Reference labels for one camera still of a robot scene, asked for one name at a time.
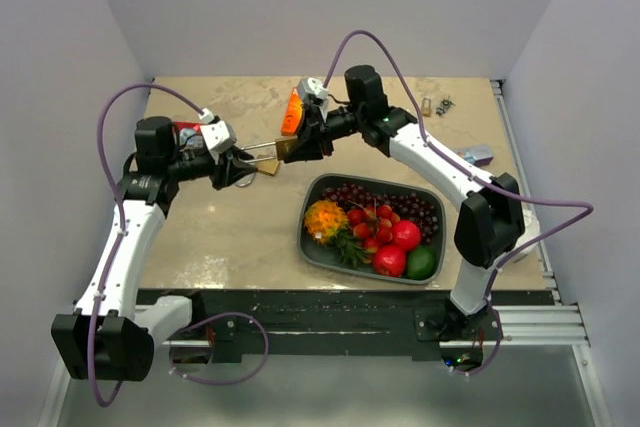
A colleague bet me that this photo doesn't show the dark red grapes bunch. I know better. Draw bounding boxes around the dark red grapes bunch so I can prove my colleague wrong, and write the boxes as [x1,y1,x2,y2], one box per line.
[318,182,441,245]

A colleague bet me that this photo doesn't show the orange horned melon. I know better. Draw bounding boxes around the orange horned melon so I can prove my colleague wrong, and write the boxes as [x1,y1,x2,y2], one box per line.
[303,200,349,247]

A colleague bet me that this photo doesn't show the white paper towel roll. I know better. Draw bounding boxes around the white paper towel roll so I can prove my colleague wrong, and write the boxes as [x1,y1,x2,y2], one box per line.
[513,209,541,262]

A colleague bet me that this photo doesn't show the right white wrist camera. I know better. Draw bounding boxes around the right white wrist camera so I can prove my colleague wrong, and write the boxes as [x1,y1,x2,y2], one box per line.
[296,77,329,106]

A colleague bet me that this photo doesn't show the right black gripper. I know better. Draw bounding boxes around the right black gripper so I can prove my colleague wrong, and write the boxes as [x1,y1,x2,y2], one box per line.
[283,102,366,163]

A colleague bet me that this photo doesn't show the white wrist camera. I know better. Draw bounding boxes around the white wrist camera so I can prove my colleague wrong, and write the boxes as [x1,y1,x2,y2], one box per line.
[199,108,237,154]
[296,77,329,106]

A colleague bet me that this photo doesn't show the lower red pomegranate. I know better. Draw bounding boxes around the lower red pomegranate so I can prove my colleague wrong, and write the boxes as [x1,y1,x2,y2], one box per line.
[372,245,407,277]

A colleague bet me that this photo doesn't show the orange razor box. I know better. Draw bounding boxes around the orange razor box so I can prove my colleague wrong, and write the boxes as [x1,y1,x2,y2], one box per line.
[280,87,305,137]

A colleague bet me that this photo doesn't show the green pineapple leaf top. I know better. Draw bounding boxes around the green pineapple leaf top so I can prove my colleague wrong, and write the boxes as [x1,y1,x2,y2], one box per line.
[331,229,371,269]

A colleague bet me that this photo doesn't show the red toothpaste box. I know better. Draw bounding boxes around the red toothpaste box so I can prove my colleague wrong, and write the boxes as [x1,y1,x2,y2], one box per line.
[173,121,203,148]

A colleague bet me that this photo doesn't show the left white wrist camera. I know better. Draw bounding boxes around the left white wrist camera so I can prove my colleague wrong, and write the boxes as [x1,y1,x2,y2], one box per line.
[199,108,237,154]

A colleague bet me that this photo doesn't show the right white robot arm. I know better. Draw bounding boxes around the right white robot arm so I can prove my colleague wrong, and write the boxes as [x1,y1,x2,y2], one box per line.
[284,65,525,340]

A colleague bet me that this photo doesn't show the large brass padlock centre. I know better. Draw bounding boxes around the large brass padlock centre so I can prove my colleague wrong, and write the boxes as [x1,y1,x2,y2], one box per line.
[235,159,280,188]

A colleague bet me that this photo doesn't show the brass padlock with key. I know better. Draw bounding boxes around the brass padlock with key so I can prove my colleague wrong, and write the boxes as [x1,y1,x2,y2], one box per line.
[240,136,298,162]

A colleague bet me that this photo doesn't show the grey fruit tray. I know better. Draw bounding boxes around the grey fruit tray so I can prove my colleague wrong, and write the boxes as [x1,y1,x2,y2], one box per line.
[298,174,446,285]

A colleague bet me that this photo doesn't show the aluminium frame rail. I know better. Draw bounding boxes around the aluminium frame rail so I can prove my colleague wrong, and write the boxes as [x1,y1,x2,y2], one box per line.
[162,305,589,348]

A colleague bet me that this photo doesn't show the black key bunch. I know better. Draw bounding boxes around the black key bunch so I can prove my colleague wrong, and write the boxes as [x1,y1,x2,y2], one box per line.
[436,96,455,116]

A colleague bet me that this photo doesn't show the upper red pomegranate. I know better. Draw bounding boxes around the upper red pomegranate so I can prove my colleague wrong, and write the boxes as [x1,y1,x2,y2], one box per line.
[391,220,422,251]

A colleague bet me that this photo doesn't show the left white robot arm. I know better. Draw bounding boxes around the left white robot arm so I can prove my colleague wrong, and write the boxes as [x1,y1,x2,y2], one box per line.
[51,116,257,381]

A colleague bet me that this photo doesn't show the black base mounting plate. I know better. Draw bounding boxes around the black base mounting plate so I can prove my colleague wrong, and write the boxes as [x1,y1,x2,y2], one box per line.
[148,289,504,365]

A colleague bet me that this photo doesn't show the small brass padlock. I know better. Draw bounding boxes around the small brass padlock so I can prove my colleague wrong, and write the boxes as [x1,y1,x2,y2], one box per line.
[421,97,432,117]

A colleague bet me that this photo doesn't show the green avocado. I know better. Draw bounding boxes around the green avocado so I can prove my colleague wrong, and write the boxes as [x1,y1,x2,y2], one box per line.
[406,246,437,280]

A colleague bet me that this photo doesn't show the purple toothpaste box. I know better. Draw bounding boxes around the purple toothpaste box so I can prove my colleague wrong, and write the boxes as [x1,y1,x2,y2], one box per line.
[456,143,494,167]

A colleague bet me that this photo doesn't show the red pomegranate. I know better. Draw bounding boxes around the red pomegranate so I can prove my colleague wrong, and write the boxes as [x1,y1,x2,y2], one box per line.
[391,220,422,251]
[372,245,407,277]

